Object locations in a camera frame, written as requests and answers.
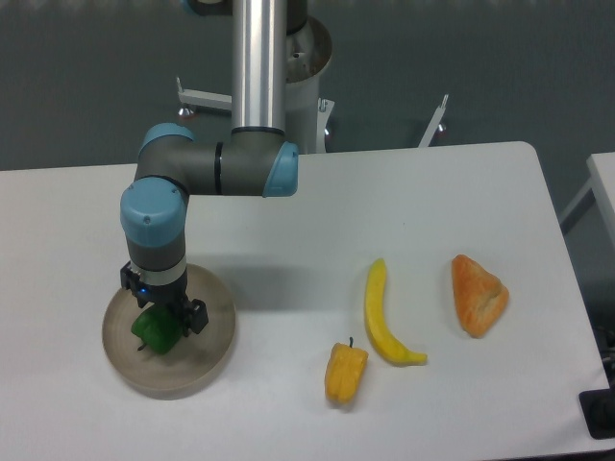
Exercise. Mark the green bell pepper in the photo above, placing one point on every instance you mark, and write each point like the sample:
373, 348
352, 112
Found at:
158, 329

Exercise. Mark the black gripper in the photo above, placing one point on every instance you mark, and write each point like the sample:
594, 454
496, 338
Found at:
192, 315

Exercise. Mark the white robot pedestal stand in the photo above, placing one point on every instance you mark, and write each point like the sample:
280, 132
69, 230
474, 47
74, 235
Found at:
309, 53

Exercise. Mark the beige round plate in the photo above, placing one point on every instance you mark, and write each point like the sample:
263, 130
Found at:
193, 362

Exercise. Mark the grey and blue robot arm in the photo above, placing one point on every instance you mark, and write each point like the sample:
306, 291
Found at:
257, 161

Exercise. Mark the black device at table edge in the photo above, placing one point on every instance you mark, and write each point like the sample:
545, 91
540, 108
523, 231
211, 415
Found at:
598, 410

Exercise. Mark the yellow long chili pepper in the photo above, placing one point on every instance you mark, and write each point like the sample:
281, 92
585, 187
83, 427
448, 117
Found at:
386, 344

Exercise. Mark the yellow bell pepper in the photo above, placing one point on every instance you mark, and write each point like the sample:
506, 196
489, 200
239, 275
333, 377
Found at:
344, 372

